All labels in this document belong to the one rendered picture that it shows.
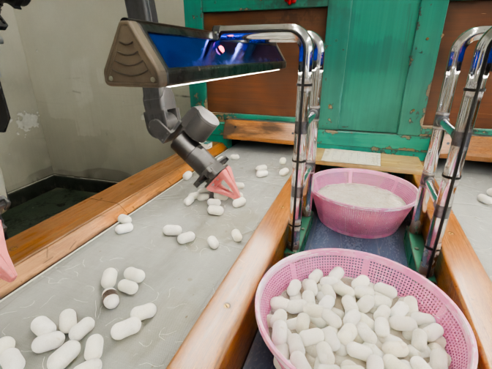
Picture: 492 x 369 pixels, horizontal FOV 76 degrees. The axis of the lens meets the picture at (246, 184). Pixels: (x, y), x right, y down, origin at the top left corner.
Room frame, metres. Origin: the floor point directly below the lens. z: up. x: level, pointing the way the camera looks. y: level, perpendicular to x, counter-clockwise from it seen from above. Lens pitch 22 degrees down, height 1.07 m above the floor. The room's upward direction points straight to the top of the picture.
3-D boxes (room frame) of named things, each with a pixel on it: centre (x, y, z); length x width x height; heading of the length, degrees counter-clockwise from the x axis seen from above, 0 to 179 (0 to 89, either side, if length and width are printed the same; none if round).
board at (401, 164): (0.94, -0.37, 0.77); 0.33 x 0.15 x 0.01; 70
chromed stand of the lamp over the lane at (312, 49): (0.64, -0.05, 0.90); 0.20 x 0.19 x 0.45; 160
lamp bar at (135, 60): (0.67, 0.03, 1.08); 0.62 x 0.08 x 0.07; 160
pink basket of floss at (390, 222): (0.74, -0.29, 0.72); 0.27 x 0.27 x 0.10
